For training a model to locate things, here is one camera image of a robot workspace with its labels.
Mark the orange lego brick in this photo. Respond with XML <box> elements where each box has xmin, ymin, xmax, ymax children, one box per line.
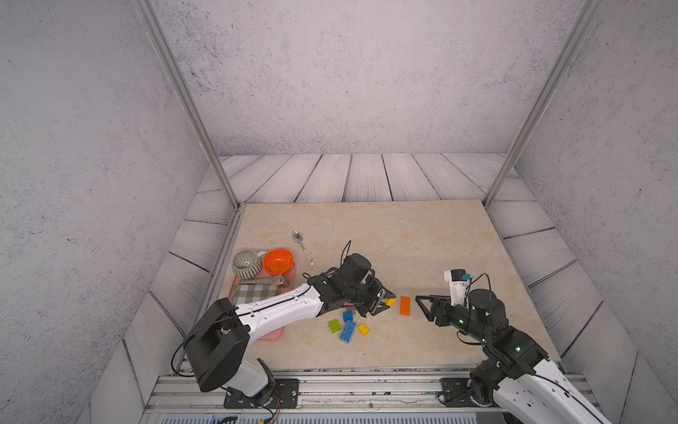
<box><xmin>400</xmin><ymin>296</ymin><xmax>411</xmax><ymax>316</ymax></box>

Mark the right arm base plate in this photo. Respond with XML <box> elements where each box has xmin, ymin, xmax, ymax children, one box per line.
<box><xmin>436</xmin><ymin>376</ymin><xmax>500</xmax><ymax>408</ymax></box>

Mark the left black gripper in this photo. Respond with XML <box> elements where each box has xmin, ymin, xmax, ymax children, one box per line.
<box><xmin>341</xmin><ymin>274</ymin><xmax>399</xmax><ymax>319</ymax></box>

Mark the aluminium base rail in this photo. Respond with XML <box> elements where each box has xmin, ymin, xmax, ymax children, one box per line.
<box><xmin>138</xmin><ymin>343</ymin><xmax>610</xmax><ymax>424</ymax></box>

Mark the grey ribbed cup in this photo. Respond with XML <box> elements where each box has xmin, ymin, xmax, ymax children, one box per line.
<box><xmin>231</xmin><ymin>249</ymin><xmax>267</xmax><ymax>280</ymax></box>

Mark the orange plastic bowl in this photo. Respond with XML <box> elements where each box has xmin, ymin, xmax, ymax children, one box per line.
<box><xmin>262</xmin><ymin>248</ymin><xmax>295</xmax><ymax>276</ymax></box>

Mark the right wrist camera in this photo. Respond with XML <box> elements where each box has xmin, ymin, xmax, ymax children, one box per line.
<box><xmin>443</xmin><ymin>269</ymin><xmax>471</xmax><ymax>307</ymax></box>

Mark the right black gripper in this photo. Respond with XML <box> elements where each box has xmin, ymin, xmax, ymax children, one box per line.
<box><xmin>414</xmin><ymin>294</ymin><xmax>490</xmax><ymax>347</ymax></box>

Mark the frame post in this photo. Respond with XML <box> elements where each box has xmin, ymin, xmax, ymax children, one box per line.
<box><xmin>482</xmin><ymin>0</ymin><xmax>602</xmax><ymax>210</ymax></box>
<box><xmin>132</xmin><ymin>0</ymin><xmax>240</xmax><ymax>210</ymax></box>

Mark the right frame post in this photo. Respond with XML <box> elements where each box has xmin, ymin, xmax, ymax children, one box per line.
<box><xmin>482</xmin><ymin>0</ymin><xmax>602</xmax><ymax>210</ymax></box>

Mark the lime lego brick left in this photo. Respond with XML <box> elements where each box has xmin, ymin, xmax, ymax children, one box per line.
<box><xmin>328</xmin><ymin>319</ymin><xmax>342</xmax><ymax>334</ymax></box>

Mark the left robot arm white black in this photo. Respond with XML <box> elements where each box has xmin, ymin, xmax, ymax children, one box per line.
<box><xmin>178</xmin><ymin>254</ymin><xmax>397</xmax><ymax>402</ymax></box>

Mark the left frame post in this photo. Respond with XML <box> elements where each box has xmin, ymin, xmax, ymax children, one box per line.
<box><xmin>132</xmin><ymin>0</ymin><xmax>240</xmax><ymax>210</ymax></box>

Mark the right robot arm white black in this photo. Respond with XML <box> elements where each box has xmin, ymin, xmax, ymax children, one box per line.
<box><xmin>415</xmin><ymin>289</ymin><xmax>609</xmax><ymax>423</ymax></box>

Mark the long blue lego brick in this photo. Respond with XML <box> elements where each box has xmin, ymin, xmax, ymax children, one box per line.
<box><xmin>340</xmin><ymin>321</ymin><xmax>357</xmax><ymax>344</ymax></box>

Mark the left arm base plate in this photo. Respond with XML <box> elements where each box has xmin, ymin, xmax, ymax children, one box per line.
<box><xmin>224</xmin><ymin>378</ymin><xmax>299</xmax><ymax>410</ymax></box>

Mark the metal spoon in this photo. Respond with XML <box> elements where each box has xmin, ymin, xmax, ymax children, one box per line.
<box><xmin>292</xmin><ymin>231</ymin><xmax>315</xmax><ymax>266</ymax></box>

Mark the green checkered cloth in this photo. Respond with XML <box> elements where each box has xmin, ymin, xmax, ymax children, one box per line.
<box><xmin>231</xmin><ymin>284</ymin><xmax>280</xmax><ymax>305</ymax></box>

